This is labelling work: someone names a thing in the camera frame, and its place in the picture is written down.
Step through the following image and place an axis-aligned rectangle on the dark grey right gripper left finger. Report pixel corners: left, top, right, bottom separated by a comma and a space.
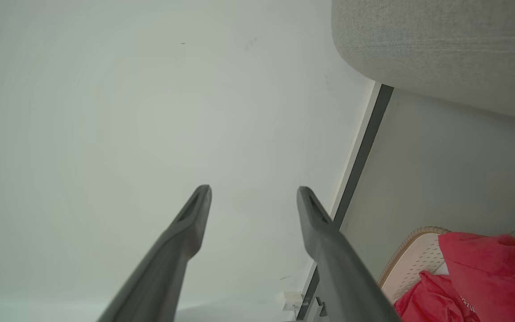
97, 184, 212, 322

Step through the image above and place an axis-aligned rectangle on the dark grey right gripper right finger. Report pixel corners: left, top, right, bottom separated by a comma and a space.
296, 186, 402, 322

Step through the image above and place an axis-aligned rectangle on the red clothing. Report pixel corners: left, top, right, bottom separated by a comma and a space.
393, 232, 515, 322

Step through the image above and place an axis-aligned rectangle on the beige perforated laundry basket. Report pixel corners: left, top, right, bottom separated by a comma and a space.
378, 226, 452, 305

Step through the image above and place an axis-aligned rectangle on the dark grey baseboard strip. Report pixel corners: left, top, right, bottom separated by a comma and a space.
296, 84, 394, 321

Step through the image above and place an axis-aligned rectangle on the grey fabric sofa cushion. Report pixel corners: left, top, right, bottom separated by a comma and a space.
331, 0, 515, 124

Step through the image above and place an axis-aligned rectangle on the white wall socket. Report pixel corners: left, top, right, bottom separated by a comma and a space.
283, 291, 303, 312

